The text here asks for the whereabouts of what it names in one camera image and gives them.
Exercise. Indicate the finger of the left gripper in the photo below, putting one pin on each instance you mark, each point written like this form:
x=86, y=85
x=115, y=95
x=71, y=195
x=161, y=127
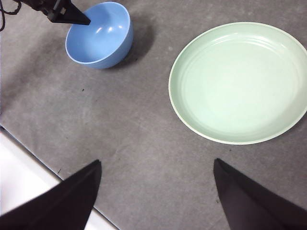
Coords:
x=72, y=16

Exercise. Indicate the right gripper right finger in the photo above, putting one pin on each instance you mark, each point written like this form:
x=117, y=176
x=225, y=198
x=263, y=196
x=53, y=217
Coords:
x=251, y=203

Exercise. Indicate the blue ribbed bowl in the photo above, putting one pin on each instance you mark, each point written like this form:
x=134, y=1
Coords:
x=100, y=43

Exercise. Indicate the white platform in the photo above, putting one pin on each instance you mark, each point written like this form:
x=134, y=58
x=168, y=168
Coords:
x=19, y=172

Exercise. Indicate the green round plate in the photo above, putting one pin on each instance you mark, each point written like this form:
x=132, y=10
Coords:
x=239, y=83

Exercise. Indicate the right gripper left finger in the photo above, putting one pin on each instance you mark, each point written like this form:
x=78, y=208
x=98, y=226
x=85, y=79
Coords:
x=60, y=206

